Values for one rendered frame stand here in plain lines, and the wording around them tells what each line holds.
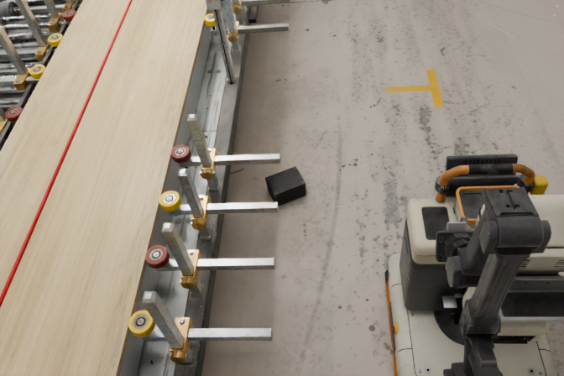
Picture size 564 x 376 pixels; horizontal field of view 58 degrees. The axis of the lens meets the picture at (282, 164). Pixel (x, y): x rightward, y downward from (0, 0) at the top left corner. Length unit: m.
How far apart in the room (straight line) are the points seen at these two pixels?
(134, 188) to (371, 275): 1.33
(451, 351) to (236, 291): 1.11
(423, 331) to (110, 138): 1.59
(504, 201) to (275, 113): 2.68
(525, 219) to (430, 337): 1.39
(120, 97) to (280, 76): 1.64
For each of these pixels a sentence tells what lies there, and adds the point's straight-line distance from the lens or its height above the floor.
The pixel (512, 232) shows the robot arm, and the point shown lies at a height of 1.62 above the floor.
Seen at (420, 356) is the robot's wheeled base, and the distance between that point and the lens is 2.32.
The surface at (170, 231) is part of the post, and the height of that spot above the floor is 1.13.
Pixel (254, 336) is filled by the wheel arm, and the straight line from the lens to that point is 1.77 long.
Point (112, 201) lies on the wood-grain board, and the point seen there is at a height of 0.90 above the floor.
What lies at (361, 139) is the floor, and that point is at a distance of 3.38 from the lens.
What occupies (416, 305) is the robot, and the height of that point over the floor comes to 0.37.
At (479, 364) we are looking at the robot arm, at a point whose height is 1.21.
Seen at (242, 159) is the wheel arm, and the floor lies 0.85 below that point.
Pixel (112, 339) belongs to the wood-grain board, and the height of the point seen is 0.90.
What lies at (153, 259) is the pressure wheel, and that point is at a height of 0.91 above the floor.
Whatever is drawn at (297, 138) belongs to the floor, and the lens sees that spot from 3.41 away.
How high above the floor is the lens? 2.43
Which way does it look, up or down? 48 degrees down
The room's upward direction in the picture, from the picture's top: 9 degrees counter-clockwise
